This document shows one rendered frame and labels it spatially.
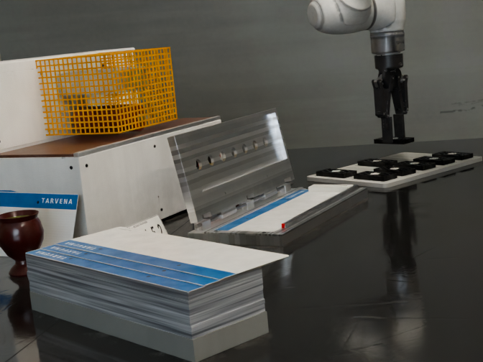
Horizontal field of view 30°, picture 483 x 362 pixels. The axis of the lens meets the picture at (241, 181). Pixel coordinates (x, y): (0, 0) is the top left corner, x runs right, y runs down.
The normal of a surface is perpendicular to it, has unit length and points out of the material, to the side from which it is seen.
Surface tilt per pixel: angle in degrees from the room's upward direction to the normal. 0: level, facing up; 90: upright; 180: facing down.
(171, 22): 90
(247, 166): 79
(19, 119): 90
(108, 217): 90
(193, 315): 90
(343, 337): 0
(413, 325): 0
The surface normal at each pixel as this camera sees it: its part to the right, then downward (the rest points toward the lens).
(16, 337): -0.09, -0.98
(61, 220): -0.54, -0.18
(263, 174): 0.84, -0.19
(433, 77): -0.24, 0.18
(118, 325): -0.73, 0.18
